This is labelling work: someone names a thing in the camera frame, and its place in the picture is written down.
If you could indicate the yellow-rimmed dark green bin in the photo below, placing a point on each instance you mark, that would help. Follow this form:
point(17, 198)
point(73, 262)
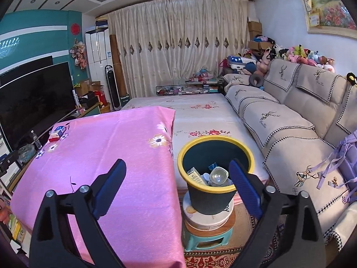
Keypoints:
point(206, 201)

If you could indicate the pink floral tablecloth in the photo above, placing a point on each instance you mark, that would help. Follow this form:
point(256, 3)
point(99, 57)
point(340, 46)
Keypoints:
point(111, 145)

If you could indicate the black and yellow plush toy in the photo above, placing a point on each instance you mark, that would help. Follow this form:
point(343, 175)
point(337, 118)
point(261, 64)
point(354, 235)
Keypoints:
point(352, 79)

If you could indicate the large black television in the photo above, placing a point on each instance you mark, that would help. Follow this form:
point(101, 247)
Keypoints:
point(33, 103)

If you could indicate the pink toy set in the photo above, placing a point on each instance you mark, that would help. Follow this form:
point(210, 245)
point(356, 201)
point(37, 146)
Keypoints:
point(205, 75)

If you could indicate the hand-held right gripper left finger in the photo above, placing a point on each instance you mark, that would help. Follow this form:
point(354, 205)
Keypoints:
point(107, 189)

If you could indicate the brown cardboard box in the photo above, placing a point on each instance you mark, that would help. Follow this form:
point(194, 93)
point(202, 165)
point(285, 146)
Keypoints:
point(258, 46)
point(254, 27)

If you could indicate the small blue red carton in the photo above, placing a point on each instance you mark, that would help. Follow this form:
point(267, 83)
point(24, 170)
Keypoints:
point(60, 129)

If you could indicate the round white tin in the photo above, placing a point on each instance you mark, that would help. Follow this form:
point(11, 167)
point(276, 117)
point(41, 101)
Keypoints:
point(206, 222)

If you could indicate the glass ashtray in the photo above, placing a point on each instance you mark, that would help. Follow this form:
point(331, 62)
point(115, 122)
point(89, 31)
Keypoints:
point(26, 153)

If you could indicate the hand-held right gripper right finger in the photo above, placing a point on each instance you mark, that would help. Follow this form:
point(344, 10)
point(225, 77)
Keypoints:
point(245, 189)

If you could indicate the framed flower painting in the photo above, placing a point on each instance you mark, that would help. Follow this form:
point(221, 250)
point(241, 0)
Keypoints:
point(332, 8)

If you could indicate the white yogurt cup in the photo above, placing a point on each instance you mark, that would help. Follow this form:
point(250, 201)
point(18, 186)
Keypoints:
point(219, 176)

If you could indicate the row of books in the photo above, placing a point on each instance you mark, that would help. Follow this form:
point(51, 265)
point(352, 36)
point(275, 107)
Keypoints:
point(189, 90)

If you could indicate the teal plastic stool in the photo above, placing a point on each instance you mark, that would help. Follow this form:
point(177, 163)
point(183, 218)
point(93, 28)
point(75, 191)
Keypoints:
point(189, 243)

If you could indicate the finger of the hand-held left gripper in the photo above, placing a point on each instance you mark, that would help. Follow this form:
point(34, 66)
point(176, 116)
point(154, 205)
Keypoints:
point(8, 157)

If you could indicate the beige sofa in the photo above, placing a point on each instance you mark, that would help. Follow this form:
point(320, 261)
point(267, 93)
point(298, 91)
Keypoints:
point(292, 134)

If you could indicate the open cardboard boxes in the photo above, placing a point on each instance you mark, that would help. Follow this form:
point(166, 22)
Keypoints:
point(86, 86)

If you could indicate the round wooden board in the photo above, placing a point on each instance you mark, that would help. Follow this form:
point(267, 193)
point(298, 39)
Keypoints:
point(227, 229)

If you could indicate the dark neck pillow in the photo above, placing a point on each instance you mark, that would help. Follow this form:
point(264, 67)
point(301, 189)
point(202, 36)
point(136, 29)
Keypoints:
point(251, 78)

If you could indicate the small red box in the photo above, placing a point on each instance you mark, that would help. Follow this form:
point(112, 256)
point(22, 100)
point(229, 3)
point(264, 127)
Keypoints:
point(53, 138)

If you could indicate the white cardboard box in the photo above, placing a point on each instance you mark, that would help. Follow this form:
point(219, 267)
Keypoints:
point(196, 176)

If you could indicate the clear water bottle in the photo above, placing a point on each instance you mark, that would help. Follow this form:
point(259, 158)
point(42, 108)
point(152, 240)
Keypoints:
point(36, 141)

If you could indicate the black tower fan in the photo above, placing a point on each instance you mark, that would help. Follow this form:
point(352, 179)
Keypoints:
point(114, 89)

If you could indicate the red round wall ornament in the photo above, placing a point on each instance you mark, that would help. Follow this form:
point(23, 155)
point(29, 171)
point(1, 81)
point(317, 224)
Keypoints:
point(75, 29)

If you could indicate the red patterned rug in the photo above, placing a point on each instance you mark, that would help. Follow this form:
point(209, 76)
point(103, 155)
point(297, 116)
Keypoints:
point(212, 259)

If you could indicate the shelf of colourful books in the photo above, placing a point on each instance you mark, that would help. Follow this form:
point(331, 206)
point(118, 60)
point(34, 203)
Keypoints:
point(14, 223)

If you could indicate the pile of plush toys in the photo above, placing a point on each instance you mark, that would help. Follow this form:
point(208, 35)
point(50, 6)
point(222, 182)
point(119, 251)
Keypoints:
point(298, 54)

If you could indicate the beige curtain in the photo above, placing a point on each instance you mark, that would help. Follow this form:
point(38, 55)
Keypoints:
point(178, 50)

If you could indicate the floral bed sheet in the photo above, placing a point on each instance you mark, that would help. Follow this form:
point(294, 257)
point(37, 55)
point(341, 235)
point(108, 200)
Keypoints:
point(200, 117)

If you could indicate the flower wall hanging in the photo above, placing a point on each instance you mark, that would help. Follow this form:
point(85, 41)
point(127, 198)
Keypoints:
point(79, 54)

